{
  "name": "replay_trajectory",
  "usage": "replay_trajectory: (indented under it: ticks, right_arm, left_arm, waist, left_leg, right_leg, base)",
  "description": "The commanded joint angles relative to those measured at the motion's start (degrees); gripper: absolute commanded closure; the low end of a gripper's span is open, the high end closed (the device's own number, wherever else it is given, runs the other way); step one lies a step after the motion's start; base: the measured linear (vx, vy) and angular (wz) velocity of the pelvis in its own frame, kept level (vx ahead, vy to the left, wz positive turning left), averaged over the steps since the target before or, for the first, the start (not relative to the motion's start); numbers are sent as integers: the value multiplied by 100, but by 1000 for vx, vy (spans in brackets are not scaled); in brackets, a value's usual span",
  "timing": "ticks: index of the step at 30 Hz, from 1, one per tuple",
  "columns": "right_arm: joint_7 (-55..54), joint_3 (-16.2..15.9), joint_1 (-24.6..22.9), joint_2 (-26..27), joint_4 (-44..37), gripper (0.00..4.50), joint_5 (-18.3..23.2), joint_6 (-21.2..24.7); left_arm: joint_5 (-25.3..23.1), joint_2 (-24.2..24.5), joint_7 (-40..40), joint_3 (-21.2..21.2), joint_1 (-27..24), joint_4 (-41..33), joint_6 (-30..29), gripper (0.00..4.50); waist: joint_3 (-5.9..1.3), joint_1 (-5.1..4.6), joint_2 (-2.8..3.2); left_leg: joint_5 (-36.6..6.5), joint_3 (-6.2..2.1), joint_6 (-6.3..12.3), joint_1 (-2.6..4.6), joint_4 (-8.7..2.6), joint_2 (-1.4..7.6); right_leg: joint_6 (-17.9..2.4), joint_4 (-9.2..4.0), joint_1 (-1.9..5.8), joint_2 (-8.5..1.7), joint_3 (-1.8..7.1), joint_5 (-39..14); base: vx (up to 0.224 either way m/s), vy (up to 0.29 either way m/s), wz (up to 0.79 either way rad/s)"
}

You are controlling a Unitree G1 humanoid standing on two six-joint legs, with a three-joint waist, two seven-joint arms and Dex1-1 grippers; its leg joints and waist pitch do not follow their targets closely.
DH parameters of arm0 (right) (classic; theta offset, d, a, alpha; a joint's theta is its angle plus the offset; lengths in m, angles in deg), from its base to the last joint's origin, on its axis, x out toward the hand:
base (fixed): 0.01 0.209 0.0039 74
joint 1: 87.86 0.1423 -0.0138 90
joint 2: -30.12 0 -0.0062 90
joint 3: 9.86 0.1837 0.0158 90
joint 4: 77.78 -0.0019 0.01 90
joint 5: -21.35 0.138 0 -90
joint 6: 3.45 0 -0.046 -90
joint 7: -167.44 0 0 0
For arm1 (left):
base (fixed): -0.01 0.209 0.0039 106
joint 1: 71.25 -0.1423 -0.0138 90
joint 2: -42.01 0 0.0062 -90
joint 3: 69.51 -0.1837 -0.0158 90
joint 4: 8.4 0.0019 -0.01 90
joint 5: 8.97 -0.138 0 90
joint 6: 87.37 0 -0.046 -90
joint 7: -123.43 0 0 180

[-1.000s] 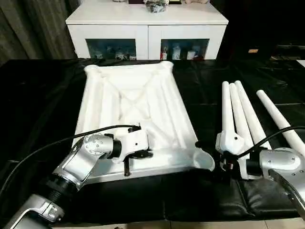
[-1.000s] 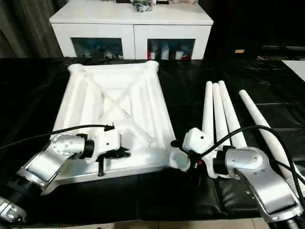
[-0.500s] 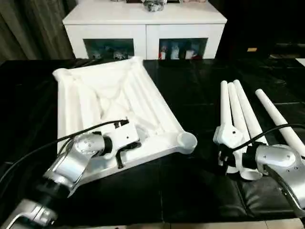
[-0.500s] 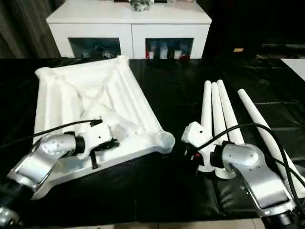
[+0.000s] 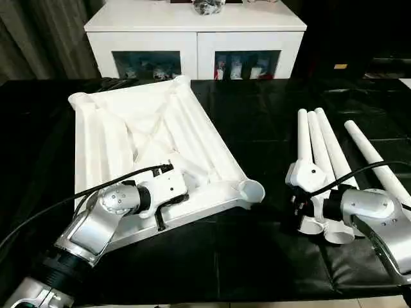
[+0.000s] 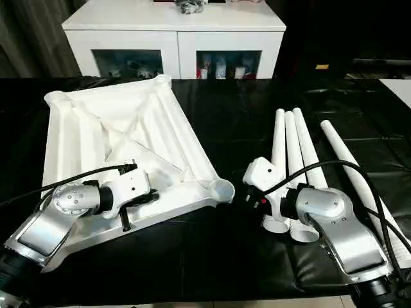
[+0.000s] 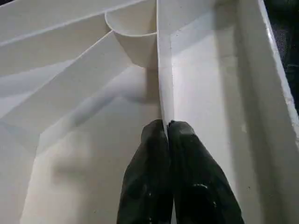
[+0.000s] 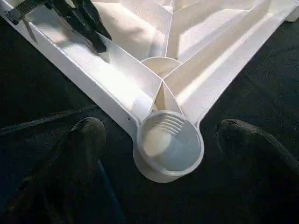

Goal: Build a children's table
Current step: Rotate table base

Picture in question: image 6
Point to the white plastic table leg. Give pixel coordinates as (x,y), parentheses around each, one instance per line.
(308,144)
(278,138)
(343,154)
(293,144)

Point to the white plastic table top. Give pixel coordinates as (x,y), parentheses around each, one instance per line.
(96,128)

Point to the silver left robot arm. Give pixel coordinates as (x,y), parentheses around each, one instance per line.
(45,231)

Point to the black table mat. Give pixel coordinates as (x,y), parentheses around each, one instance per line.
(208,272)

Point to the small yellow label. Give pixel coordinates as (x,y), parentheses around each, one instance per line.
(321,67)

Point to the white cabinet with glass doors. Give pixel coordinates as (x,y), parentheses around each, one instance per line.
(176,41)

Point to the white flat board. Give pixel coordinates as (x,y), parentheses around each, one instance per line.
(399,91)

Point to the black cabinet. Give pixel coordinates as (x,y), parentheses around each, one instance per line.
(346,32)

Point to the black white spotted toy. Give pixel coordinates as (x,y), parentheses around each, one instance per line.
(191,6)

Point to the grey curtain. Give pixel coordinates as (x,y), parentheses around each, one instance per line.
(32,38)

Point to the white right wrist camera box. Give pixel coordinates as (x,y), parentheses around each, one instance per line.
(261,171)

